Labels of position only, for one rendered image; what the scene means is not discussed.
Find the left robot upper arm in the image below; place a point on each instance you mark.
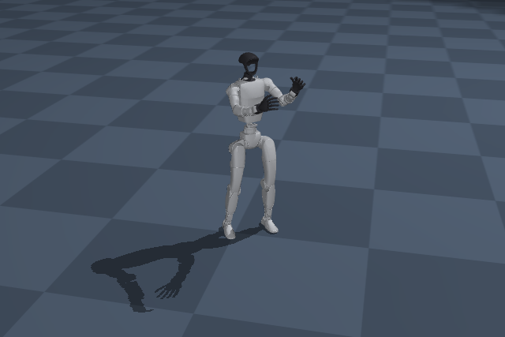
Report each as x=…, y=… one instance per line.
x=274, y=91

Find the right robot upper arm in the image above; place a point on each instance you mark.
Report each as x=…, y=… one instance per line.
x=232, y=92

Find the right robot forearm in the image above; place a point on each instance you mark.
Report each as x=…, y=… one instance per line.
x=244, y=111

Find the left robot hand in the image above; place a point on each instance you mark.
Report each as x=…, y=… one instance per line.
x=297, y=85

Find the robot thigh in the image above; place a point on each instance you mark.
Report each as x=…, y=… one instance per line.
x=269, y=162
x=237, y=164

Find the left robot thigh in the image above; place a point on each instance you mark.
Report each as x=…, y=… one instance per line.
x=269, y=162

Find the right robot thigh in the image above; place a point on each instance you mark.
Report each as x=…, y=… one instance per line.
x=237, y=164

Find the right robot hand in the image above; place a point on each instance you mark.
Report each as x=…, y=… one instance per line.
x=264, y=105

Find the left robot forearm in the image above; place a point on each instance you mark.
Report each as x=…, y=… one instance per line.
x=290, y=97

